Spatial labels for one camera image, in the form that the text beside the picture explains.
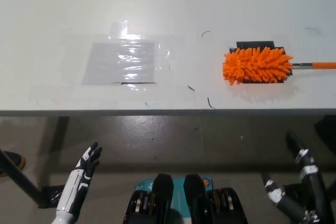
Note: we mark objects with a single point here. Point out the black tape patch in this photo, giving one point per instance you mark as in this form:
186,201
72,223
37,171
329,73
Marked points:
262,44

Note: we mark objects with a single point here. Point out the clear taped plastic sheet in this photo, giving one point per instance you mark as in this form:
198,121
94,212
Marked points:
105,64

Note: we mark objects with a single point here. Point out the black diagonal pole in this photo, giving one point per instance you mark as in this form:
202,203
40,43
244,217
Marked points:
21,179

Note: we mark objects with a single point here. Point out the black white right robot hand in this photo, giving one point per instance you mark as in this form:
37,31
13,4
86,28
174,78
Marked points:
315,190

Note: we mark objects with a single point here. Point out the black shoe with tan sole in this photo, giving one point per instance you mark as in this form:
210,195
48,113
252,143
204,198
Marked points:
11,159

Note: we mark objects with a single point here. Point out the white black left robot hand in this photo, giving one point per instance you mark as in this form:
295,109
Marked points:
76,182

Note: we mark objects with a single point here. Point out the black teal robot torso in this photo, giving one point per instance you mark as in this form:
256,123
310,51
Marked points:
162,197

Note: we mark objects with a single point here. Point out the black object under table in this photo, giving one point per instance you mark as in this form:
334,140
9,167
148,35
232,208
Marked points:
326,132

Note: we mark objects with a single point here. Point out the orange microfibre telescopic duster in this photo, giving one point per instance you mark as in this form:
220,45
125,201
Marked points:
252,66

